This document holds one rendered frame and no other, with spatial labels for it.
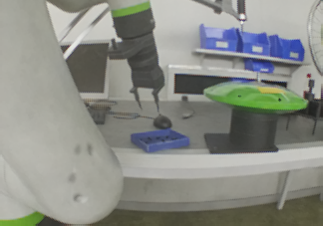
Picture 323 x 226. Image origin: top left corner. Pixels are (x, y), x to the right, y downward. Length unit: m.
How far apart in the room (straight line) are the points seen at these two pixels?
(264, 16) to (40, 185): 1.66
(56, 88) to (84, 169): 0.08
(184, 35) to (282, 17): 0.80
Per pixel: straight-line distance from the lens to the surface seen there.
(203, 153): 0.57
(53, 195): 0.23
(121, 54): 0.45
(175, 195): 1.77
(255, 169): 0.71
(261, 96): 0.51
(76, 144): 0.20
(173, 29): 1.49
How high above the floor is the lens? 1.13
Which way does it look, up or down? 10 degrees down
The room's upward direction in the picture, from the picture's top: 2 degrees clockwise
